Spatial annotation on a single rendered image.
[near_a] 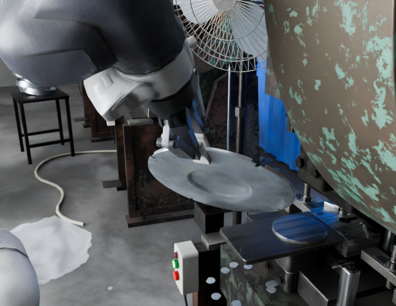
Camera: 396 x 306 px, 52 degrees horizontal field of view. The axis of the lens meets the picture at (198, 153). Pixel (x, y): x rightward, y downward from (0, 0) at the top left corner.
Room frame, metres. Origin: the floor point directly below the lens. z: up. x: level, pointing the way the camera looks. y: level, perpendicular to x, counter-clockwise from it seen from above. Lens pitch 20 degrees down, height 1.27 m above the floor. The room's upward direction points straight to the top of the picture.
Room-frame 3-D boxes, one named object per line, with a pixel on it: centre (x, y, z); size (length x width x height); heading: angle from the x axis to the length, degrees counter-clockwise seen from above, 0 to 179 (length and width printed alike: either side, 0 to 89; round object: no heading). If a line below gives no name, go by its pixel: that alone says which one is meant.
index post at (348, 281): (0.65, -0.29, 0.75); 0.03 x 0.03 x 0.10; 20
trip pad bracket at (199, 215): (1.08, -0.03, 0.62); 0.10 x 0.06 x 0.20; 20
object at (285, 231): (0.80, -0.19, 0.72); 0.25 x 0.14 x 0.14; 110
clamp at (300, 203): (1.02, -0.30, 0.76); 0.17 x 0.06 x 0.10; 20
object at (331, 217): (0.86, -0.35, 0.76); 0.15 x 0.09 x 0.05; 20
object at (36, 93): (3.46, 1.37, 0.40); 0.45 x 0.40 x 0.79; 32
